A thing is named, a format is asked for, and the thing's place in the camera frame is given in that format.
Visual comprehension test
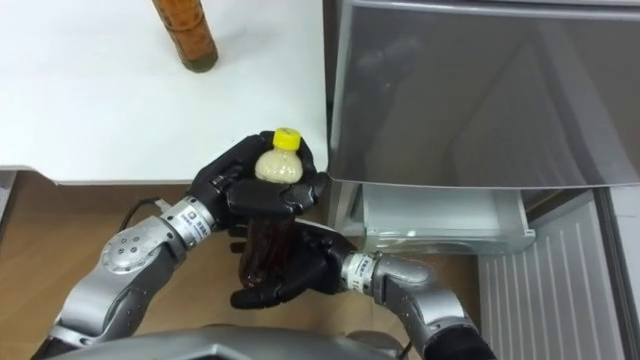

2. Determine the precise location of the yellow-capped dark drink bottle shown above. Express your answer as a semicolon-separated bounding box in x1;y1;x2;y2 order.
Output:
237;127;305;289

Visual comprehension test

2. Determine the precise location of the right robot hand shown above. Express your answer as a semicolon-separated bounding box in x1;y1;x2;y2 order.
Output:
229;221;358;310

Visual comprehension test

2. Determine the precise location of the robot body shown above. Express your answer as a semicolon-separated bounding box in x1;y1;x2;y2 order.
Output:
43;323;407;360

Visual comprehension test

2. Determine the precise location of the white table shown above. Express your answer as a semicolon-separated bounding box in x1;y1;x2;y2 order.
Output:
0;0;330;187

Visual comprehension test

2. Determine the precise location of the grey fridge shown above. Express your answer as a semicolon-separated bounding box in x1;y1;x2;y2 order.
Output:
322;0;640;256

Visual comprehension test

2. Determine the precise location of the open fridge door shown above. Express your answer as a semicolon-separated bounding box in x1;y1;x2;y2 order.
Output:
477;185;640;360

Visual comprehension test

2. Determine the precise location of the brown tea bottle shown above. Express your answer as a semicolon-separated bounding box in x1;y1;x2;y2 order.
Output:
151;0;220;74

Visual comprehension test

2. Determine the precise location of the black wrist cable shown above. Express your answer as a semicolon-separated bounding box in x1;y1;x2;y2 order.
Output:
117;197;170;234

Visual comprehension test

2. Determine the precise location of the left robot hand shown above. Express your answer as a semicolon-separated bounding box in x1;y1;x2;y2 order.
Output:
186;130;329;238

